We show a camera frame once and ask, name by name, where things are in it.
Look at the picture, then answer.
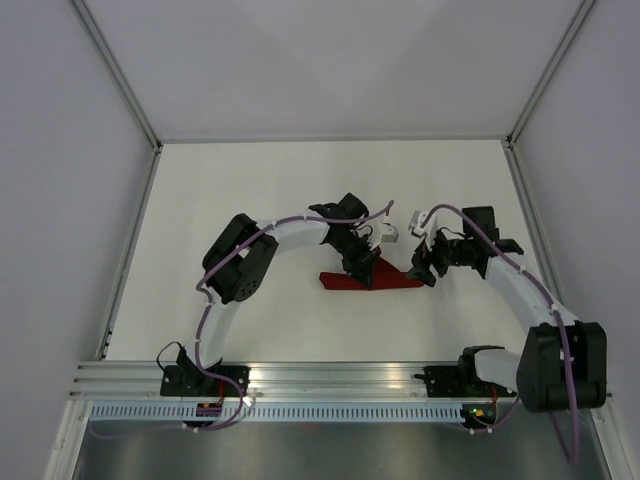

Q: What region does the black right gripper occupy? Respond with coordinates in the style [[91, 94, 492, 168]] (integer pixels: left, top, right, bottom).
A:
[[405, 226, 472, 288]]

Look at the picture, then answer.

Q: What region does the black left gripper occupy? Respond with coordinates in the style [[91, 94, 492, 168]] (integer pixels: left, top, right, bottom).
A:
[[330, 233, 382, 290]]

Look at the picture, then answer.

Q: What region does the red cloth napkin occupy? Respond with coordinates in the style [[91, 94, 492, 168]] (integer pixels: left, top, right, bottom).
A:
[[319, 258, 424, 291]]

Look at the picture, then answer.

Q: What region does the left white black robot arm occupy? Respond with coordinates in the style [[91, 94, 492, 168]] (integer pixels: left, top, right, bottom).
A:
[[177, 193, 393, 396]]

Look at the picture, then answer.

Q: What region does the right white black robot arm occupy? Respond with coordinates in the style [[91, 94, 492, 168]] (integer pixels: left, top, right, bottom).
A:
[[408, 206, 607, 413]]

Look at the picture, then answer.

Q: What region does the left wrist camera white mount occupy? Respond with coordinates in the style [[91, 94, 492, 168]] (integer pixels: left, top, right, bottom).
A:
[[368, 222, 399, 249]]

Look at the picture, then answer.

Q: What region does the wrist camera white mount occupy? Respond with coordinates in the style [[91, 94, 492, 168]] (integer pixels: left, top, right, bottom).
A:
[[408, 210, 438, 250], [368, 222, 399, 249]]

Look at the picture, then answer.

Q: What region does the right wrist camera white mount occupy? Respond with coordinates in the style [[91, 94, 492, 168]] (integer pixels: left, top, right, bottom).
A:
[[408, 210, 438, 250]]

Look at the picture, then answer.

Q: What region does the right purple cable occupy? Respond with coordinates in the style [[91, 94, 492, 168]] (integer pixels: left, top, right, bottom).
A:
[[422, 203, 584, 464]]

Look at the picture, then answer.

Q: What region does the purple cable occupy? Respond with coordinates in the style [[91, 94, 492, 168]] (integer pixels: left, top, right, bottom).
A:
[[87, 199, 396, 441], [422, 203, 584, 464]]

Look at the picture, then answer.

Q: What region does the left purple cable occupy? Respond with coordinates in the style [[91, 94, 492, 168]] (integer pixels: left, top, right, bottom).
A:
[[87, 199, 396, 441]]

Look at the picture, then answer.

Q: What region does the right robot arm base mount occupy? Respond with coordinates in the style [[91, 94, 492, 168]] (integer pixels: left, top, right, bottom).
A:
[[413, 365, 516, 399]]

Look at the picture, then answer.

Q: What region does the aluminium frame rail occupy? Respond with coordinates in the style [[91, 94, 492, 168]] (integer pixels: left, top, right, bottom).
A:
[[69, 359, 614, 401]]

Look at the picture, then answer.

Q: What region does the white slotted cable duct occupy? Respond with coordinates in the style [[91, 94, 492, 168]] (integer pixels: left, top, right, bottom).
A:
[[90, 401, 463, 423]]

